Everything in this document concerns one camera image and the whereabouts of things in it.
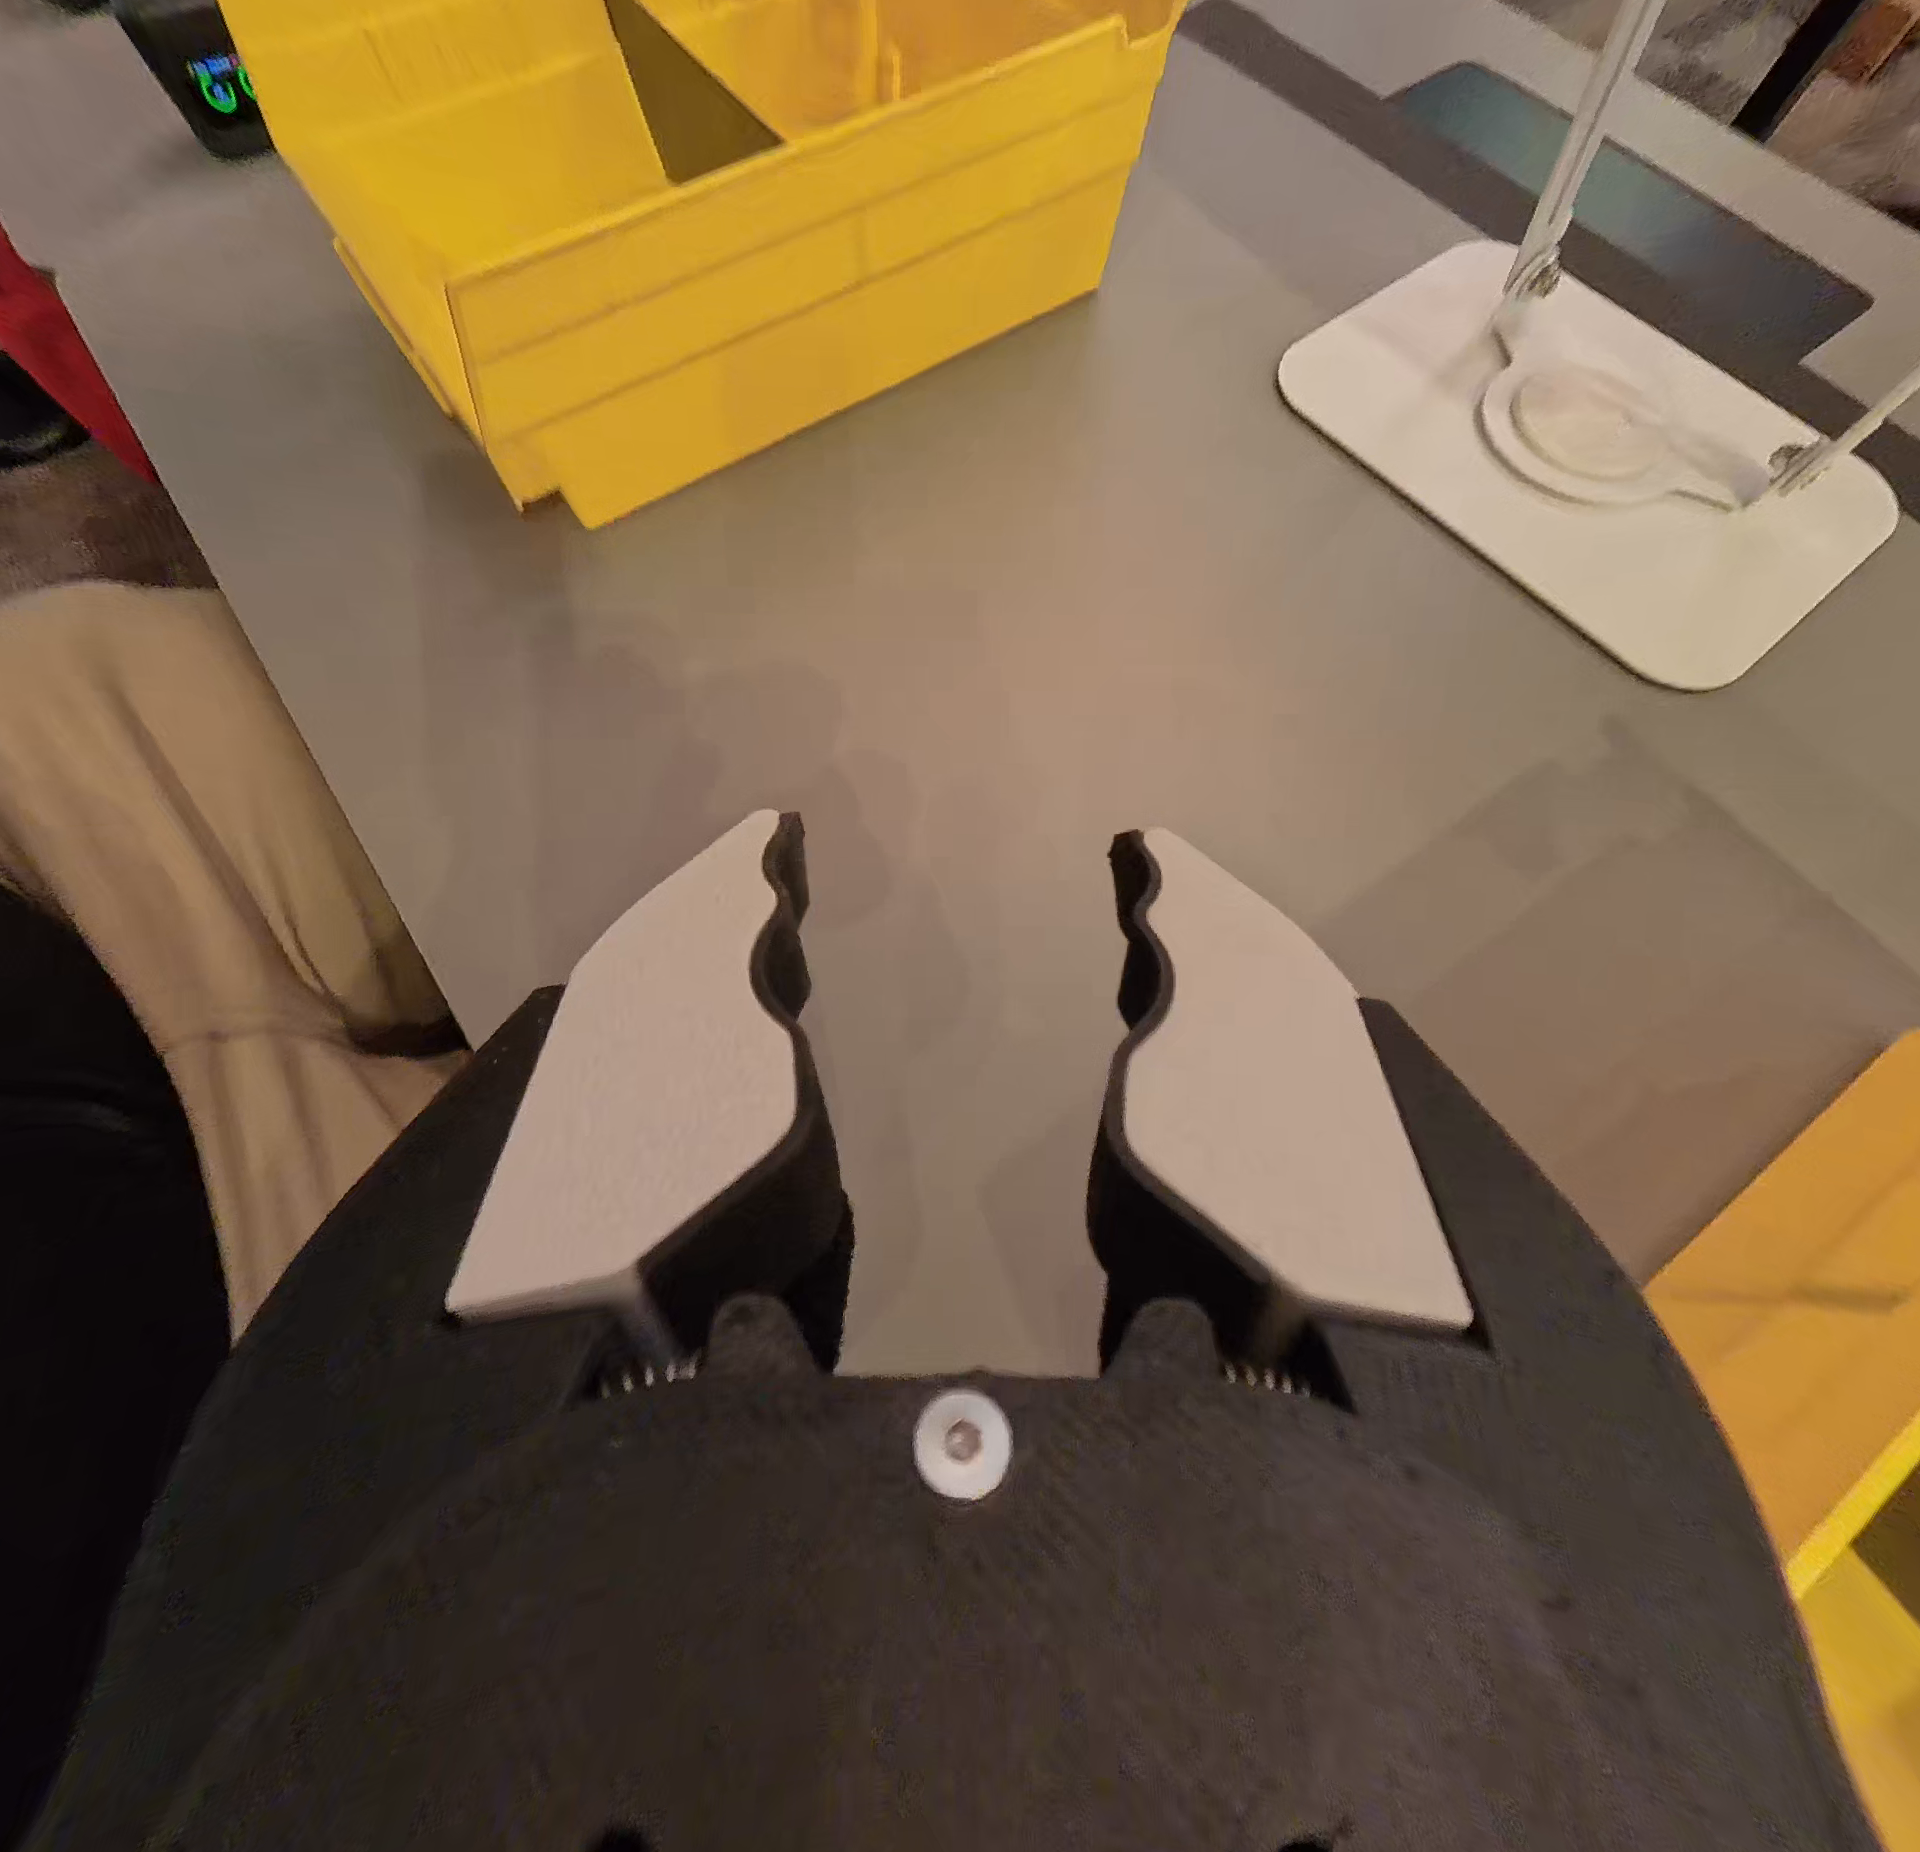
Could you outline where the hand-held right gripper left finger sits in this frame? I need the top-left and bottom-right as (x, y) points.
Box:
(446, 808), (853, 1357)

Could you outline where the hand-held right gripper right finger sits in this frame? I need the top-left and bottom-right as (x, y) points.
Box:
(1089, 826), (1476, 1366)

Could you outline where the yellow plastic bin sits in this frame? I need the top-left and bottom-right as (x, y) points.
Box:
(198, 0), (1196, 532)
(1642, 1028), (1920, 1852)

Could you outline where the person's black top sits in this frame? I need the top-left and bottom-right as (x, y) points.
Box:
(0, 893), (233, 1822)

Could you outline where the person's leg in beige pants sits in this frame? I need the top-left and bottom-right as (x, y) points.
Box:
(0, 584), (470, 1345)

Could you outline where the white desk stand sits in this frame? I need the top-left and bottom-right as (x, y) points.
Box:
(1275, 0), (1920, 689)

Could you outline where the red plastic item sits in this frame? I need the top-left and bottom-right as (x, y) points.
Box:
(0, 224), (160, 485)

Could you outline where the black device with green display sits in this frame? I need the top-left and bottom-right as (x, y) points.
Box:
(98, 0), (272, 160)

